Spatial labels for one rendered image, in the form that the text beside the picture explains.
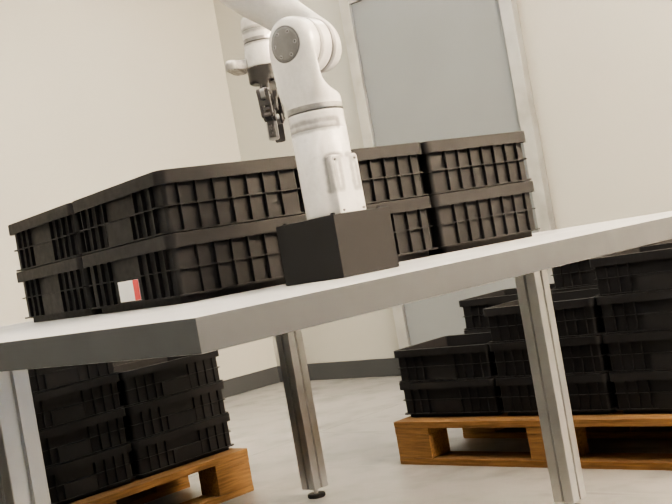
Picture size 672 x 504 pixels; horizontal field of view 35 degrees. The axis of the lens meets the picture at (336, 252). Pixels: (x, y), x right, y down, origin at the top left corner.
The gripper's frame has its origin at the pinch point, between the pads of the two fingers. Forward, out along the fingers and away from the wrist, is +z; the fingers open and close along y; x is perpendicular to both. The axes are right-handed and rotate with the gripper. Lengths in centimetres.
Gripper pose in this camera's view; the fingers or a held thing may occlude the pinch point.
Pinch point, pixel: (276, 134)
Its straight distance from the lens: 221.3
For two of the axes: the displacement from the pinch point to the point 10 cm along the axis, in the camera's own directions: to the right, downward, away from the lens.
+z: 1.7, 9.8, 0.0
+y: 1.7, -0.3, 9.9
